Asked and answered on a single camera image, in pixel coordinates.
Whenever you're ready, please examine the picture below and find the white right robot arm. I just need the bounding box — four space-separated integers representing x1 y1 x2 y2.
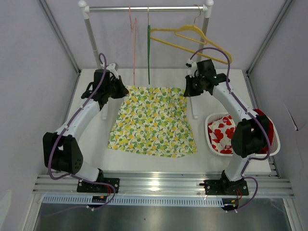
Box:
184 59 271 194

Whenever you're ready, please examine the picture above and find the white laundry basket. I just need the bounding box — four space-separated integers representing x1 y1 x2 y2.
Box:
205 113 281 157

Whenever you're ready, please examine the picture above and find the green hanger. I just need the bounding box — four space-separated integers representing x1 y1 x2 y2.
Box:
147 7 151 85

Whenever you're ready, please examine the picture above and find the lemon print skirt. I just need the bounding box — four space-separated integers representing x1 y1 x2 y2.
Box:
108 86 197 158

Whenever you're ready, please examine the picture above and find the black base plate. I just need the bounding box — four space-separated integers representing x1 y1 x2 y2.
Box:
199 179 249 196
77 178 120 193

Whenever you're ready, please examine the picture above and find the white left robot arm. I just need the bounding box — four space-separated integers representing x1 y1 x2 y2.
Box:
43 64 129 193

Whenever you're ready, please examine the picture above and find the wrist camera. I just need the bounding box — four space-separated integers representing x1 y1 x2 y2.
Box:
186 59 198 78
106 63 119 79

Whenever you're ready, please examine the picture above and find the red poppy print cloth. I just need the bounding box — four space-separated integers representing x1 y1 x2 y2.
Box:
207 114 235 155

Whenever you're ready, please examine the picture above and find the aluminium mounting rail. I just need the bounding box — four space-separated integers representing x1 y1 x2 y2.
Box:
32 171 295 198

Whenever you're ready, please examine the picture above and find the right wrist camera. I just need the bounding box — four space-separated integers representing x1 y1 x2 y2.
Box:
186 59 198 78

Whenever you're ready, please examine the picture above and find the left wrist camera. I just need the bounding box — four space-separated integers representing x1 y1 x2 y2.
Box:
106 63 119 79

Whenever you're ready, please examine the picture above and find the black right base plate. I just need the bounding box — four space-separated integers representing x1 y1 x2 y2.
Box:
199 179 249 196

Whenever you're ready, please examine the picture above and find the pink hanger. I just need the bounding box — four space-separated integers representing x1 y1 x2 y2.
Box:
128 7 137 85

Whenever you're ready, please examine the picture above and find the white slotted cable duct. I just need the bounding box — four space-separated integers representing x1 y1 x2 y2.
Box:
42 194 224 207

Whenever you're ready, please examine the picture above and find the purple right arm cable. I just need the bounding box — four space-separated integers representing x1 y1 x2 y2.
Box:
186 47 272 214

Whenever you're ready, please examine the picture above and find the white clothes rack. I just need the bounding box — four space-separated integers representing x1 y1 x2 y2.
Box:
78 0 214 120

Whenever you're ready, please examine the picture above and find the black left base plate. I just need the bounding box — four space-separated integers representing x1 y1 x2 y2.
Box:
77 178 120 193

